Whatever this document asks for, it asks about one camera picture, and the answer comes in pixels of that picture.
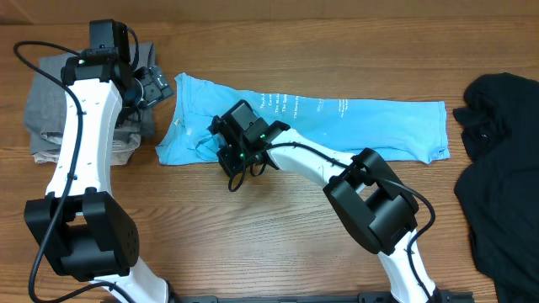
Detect light blue t-shirt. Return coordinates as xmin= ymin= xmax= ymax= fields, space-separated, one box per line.
xmin=156 ymin=73 xmax=450 ymax=166

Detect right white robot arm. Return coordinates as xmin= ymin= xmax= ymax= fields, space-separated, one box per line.
xmin=208 ymin=100 xmax=431 ymax=302

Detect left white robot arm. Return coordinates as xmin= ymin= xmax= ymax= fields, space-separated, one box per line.
xmin=24 ymin=19 xmax=176 ymax=303

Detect folded grey trousers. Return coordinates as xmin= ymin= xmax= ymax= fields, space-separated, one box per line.
xmin=23 ymin=41 xmax=157 ymax=165

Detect black garment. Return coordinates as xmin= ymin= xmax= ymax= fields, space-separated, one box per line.
xmin=453 ymin=73 xmax=538 ymax=302

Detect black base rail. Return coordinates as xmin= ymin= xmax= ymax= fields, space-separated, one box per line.
xmin=169 ymin=290 xmax=475 ymax=303

